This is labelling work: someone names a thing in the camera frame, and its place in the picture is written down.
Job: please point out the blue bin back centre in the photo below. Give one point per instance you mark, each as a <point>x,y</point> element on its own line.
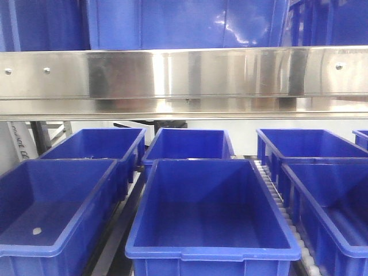
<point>180,143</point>

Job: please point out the blue bin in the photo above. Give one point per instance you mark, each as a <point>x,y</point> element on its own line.
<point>361,138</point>
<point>180,143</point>
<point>328,205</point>
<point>126,145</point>
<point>296,146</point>
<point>52,214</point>
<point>209,217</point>

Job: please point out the blue bin back left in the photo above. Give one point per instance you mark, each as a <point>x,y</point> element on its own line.
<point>126,145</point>

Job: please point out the blue bin front centre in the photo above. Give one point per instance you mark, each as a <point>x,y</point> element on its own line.
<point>209,217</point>

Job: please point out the blue bin back right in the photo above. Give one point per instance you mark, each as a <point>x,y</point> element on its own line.
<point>296,146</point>

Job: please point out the blue bin front left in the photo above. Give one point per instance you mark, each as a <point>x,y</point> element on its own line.
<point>52,214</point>

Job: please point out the blue bin front right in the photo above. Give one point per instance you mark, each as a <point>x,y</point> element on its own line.
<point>328,205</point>

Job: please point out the blue crate above right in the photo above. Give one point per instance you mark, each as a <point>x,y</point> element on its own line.
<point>311,23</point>

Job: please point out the blue crate above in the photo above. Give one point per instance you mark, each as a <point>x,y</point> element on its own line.
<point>44,26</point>
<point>311,23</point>

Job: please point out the blue bin far right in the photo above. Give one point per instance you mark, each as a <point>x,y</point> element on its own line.
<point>361,138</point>

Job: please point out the blue crate above left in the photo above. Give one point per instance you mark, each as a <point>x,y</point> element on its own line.
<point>44,26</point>

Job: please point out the large blue crate above rail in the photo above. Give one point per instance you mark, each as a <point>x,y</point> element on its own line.
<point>136,25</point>

